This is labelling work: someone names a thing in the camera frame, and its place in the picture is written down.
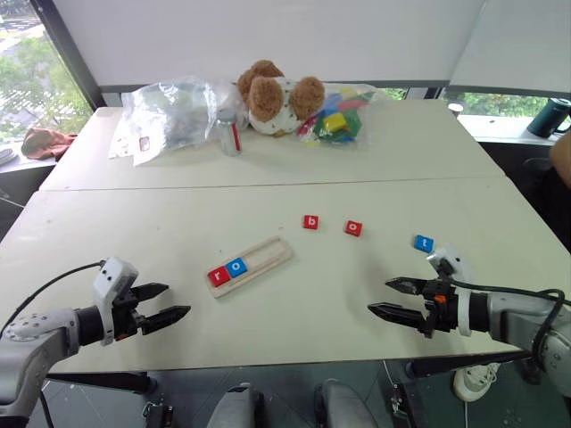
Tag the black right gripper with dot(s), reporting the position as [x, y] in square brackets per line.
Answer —
[439, 312]

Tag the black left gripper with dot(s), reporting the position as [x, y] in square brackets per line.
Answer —
[126, 317]

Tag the blue letter t block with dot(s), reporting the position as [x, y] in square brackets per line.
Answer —
[423, 243]

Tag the red letter r block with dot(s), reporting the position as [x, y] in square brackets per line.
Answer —
[218, 276]

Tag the blue letter o block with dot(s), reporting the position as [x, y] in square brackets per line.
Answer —
[235, 267]

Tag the red letter o block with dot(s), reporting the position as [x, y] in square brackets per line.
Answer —
[353, 227]

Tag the wooden letter tray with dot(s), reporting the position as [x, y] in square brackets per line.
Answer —
[267, 254]

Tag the red letter b block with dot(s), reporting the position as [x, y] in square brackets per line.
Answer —
[311, 222]

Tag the person's bare forearm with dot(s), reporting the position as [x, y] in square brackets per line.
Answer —
[562, 153]

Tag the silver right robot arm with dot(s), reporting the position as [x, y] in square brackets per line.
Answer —
[513, 312]

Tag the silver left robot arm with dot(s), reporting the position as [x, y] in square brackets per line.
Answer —
[27, 352]

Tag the plastic bag of colourful blocks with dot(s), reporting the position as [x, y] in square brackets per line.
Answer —
[343, 134]

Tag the white sneaker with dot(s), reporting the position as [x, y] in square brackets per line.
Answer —
[473, 383]

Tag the grey rounded shell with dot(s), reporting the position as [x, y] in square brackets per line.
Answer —
[232, 410]

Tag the clear jar with grey lid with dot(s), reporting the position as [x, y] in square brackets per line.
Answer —
[227, 138]

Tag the clear crumpled plastic bag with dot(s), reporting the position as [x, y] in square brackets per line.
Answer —
[178, 116]

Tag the yellow toy block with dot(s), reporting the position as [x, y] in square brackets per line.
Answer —
[335, 122]

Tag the paper cup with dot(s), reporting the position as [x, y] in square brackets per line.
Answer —
[455, 110]

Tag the reddish brown cloth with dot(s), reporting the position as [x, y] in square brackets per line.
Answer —
[40, 142]

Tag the grey flat object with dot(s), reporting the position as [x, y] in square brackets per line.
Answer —
[5, 157]

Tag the brown and white teddy bear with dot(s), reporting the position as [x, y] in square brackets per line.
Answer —
[272, 111]

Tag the dark green drinking bottle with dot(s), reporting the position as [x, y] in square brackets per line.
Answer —
[546, 118]

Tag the narrow white roller blind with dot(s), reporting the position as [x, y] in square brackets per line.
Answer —
[517, 44]

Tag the wide white roller blind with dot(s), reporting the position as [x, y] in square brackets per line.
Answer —
[267, 35]

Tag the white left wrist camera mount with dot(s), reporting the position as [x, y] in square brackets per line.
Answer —
[111, 276]

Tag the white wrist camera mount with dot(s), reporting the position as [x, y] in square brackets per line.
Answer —
[111, 276]
[446, 256]

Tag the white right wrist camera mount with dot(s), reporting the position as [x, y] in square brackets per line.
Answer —
[446, 256]

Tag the black table frame bar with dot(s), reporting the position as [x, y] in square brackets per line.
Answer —
[455, 367]
[102, 382]

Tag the black metal bracket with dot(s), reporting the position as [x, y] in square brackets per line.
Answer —
[399, 408]
[158, 414]

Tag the black window frame post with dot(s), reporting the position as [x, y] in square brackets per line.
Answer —
[71, 53]

